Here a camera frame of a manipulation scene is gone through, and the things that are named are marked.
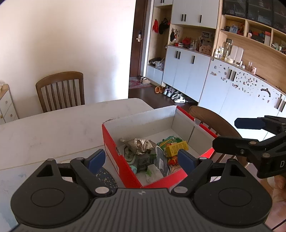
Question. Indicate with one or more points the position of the black hanging bag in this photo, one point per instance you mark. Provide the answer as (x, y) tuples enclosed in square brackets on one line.
[(164, 25)]

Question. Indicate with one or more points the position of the red patterned doormat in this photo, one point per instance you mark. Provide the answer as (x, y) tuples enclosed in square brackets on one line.
[(139, 82)]

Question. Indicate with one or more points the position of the brown entrance door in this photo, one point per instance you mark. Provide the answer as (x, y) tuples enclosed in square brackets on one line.
[(138, 37)]

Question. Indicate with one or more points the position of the white shoes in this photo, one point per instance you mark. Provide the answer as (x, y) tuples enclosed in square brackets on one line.
[(174, 95)]

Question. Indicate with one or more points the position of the orange slippers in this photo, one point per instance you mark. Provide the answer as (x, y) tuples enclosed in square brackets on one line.
[(159, 89)]

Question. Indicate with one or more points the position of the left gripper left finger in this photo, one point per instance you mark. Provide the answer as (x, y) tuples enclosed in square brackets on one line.
[(85, 170)]

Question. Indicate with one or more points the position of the yellow box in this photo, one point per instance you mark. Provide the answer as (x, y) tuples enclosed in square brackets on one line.
[(172, 149)]

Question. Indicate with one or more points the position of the red hanging bag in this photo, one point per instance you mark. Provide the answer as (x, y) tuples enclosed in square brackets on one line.
[(155, 27)]

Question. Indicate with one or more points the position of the wooden chair beside box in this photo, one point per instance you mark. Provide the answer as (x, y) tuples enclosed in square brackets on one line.
[(219, 126)]

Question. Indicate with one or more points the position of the white drawer cabinet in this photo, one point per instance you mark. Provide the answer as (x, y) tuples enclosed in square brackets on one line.
[(7, 109)]

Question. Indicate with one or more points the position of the silver foil bag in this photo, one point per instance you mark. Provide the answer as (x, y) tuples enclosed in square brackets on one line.
[(139, 146)]

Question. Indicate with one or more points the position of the white plastic snack bag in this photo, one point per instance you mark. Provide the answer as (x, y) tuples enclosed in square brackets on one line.
[(159, 168)]

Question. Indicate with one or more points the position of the green santa plush toy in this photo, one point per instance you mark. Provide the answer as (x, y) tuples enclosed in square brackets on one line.
[(172, 161)]

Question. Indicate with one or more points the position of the wooden chair at wall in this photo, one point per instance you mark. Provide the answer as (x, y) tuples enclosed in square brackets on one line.
[(60, 91)]

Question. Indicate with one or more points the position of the wooden shelf unit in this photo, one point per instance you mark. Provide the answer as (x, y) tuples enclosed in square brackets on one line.
[(270, 63)]

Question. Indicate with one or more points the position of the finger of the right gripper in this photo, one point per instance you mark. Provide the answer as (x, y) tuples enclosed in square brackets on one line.
[(252, 123), (252, 150)]

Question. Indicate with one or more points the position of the red white cardboard box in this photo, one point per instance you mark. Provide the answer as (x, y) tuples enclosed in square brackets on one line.
[(154, 125)]

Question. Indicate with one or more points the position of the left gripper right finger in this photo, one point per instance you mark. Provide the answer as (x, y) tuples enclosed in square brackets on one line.
[(197, 170)]

